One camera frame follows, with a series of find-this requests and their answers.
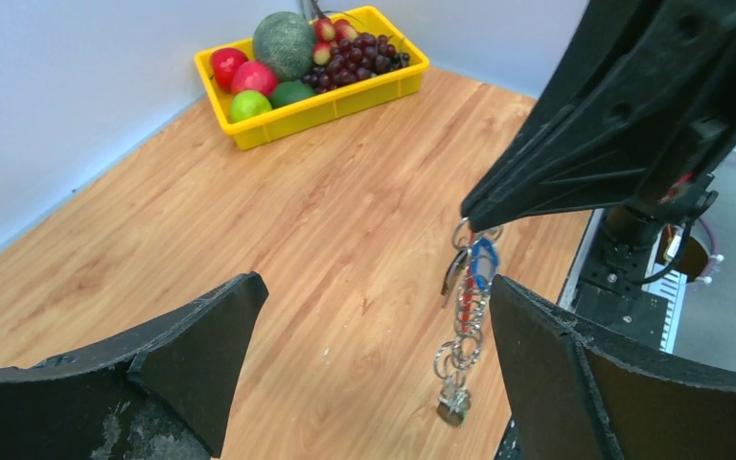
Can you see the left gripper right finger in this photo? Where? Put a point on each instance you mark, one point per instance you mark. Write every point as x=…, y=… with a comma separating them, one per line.
x=578, y=390

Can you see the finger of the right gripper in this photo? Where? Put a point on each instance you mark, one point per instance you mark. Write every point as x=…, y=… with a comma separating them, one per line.
x=643, y=100

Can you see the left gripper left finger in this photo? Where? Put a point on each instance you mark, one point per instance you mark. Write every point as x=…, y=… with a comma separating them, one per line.
x=160, y=390

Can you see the clear keyring with red tag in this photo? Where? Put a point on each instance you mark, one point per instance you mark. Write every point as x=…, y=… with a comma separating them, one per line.
x=467, y=289

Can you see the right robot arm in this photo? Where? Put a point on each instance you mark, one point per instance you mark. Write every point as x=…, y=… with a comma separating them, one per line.
x=620, y=263

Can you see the yellow plastic fruit tray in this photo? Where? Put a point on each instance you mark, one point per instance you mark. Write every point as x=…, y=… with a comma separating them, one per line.
x=321, y=108

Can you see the purple grape bunch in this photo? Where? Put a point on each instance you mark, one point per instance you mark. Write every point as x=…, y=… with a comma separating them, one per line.
x=367, y=57

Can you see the light green apple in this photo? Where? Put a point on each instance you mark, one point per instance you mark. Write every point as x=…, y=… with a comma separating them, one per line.
x=248, y=104

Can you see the dark green lime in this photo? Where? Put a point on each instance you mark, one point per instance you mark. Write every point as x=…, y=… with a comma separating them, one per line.
x=290, y=92

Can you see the red cherry cluster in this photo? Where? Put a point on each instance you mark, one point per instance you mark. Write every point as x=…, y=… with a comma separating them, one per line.
x=329, y=34

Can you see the pink red apple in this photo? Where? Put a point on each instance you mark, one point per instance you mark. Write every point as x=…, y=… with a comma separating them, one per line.
x=255, y=76

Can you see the red apple back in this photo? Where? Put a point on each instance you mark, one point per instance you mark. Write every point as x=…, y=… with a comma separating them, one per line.
x=225, y=63

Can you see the green grey melon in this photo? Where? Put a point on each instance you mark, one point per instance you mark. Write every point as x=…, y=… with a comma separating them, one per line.
x=283, y=41

